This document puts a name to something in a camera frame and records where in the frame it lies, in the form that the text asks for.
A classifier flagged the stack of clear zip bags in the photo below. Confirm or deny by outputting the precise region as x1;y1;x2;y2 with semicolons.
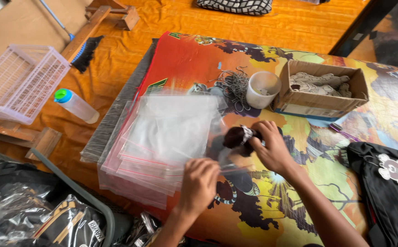
97;99;186;210

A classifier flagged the wooden stand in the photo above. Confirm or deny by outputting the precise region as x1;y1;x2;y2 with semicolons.
0;118;62;162

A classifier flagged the dark garment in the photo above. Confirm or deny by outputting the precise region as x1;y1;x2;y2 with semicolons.
223;126;264;157

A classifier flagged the white plastic cup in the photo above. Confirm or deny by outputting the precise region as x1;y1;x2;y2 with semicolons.
246;71;282;110

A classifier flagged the black garment with flower tag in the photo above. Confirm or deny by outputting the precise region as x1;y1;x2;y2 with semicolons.
346;142;398;247

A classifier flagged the person's left hand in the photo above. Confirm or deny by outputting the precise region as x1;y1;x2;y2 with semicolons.
176;158;221;217

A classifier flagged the black white checked cushion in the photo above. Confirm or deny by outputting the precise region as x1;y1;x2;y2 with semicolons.
195;0;273;16

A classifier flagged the colourful printed table cover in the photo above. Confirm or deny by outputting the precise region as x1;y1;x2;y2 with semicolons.
130;32;398;247

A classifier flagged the black brush with blue handle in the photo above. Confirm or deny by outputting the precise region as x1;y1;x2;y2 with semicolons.
39;0;105;73

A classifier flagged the pink plastic basket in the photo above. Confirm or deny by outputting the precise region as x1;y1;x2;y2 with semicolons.
0;44;71;125

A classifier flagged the pile of metal hooks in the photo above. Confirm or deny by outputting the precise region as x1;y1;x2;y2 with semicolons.
208;66;251;112

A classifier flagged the clear zip bag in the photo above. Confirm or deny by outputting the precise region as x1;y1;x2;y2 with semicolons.
118;94;254;172

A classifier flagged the person's right hand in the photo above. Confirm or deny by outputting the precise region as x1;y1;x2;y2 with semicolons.
248;120;297;174

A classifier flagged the cardboard box with tags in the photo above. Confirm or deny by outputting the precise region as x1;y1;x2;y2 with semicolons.
272;59;369;121

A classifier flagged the wooden frame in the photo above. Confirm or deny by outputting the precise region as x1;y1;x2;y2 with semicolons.
60;0;140;64

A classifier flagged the heap of bagged black garments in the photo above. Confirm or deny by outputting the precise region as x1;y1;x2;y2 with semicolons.
0;161;162;247

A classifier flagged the clear bottle with green cap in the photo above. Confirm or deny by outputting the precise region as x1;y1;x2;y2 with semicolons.
54;88;100;124

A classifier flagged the orange floor cloth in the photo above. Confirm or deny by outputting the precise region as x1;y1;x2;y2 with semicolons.
0;0;371;217

